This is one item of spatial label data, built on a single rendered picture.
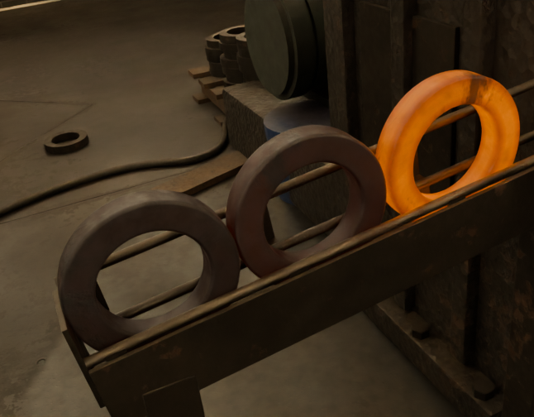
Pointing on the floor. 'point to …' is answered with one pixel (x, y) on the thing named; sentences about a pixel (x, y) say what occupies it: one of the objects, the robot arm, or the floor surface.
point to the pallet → (223, 67)
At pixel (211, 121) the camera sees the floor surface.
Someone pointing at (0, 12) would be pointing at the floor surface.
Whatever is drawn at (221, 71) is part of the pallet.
